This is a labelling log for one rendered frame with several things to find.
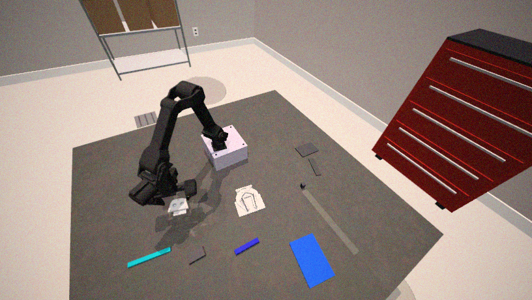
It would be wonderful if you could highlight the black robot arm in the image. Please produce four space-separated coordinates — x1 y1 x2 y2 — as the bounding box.
128 80 228 207

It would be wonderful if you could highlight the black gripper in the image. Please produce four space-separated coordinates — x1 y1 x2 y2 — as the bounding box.
146 175 197 206

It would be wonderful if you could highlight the blue rectangular bar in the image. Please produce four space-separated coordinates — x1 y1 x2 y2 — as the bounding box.
234 238 259 255

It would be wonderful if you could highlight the blue flat rectangular plate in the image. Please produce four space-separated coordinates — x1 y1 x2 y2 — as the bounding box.
289 233 334 288

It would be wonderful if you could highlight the cyan flat bar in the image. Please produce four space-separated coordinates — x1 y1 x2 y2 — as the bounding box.
128 247 171 268

